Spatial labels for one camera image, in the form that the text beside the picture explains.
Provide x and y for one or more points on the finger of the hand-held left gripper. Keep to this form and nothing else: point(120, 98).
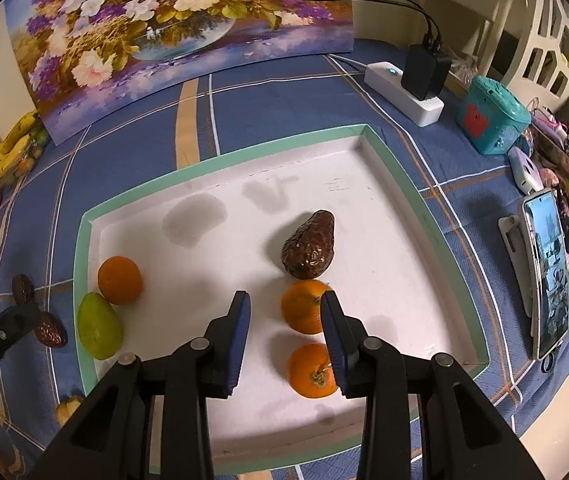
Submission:
point(2, 335)

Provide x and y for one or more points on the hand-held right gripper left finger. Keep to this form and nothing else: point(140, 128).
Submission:
point(237, 340)

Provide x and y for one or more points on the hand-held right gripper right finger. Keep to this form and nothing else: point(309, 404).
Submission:
point(335, 345)

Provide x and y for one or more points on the orange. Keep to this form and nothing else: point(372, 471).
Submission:
point(120, 280)
point(302, 310)
point(309, 372)

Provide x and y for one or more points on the brown avocado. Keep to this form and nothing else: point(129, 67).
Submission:
point(52, 331)
point(309, 247)
point(23, 288)

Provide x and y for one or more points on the large green mango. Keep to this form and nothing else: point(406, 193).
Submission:
point(98, 327)

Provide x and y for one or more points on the white tray with green rim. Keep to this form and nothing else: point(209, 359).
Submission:
point(244, 240)

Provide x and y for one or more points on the small yellow fruit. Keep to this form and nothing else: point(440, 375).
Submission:
point(68, 408)

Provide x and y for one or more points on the clear plastic fruit container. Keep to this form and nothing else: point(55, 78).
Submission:
point(34, 157)

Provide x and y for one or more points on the yellow banana bunch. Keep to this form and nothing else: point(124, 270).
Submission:
point(12, 145)

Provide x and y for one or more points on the white phone stand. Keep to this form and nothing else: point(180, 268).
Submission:
point(513, 255)

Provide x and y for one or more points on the smartphone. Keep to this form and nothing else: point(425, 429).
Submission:
point(549, 270)

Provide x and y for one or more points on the blue plaid tablecloth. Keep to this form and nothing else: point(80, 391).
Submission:
point(314, 100)

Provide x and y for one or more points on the white purple gadget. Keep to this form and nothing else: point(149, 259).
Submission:
point(523, 170)

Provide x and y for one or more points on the white power strip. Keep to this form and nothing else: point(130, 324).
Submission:
point(382, 76)

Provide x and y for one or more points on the teal plastic box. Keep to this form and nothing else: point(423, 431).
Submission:
point(491, 115)

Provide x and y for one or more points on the black charger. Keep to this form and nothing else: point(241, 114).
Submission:
point(424, 72)

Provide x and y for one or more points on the flower painting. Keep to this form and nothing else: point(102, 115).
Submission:
point(164, 35)

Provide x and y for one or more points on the white chair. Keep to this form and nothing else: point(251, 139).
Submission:
point(544, 35)

